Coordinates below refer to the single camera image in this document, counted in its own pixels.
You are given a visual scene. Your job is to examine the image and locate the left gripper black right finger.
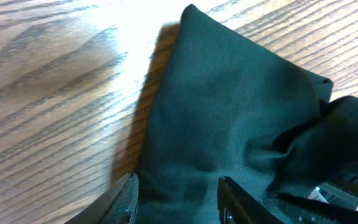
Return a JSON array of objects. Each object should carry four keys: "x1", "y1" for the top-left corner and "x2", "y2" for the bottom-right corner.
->
[{"x1": 217, "y1": 176, "x2": 283, "y2": 224}]

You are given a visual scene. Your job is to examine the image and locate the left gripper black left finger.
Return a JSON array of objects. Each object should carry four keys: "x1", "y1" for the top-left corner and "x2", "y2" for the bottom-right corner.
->
[{"x1": 65, "y1": 173, "x2": 139, "y2": 224}]

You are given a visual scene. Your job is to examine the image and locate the black t-shirt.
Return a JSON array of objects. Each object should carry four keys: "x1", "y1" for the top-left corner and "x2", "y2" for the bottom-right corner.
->
[{"x1": 136, "y1": 5, "x2": 358, "y2": 223}]

